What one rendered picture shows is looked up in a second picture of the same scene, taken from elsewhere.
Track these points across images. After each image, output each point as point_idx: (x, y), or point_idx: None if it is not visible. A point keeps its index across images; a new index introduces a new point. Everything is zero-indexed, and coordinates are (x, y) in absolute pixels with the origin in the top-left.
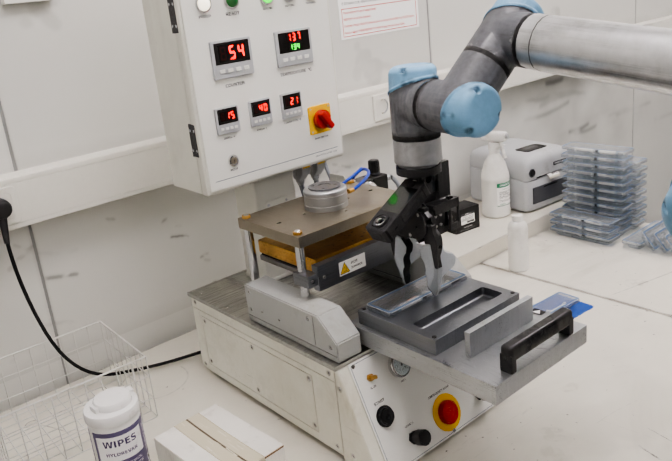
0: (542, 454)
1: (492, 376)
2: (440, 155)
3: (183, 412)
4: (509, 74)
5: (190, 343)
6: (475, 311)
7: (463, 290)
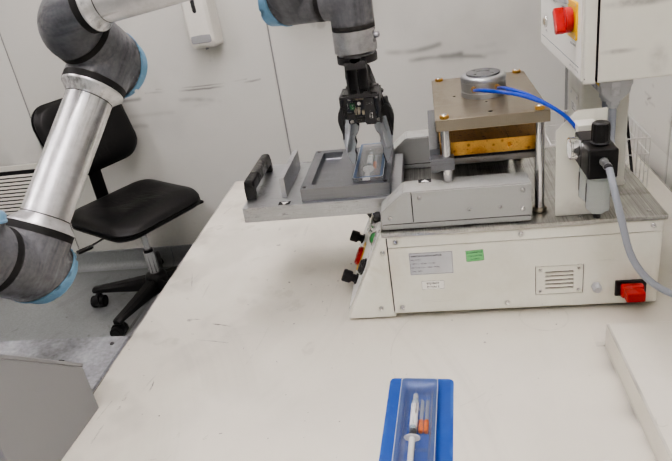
0: (290, 290)
1: (274, 167)
2: (334, 49)
3: None
4: None
5: (671, 223)
6: (314, 169)
7: (343, 176)
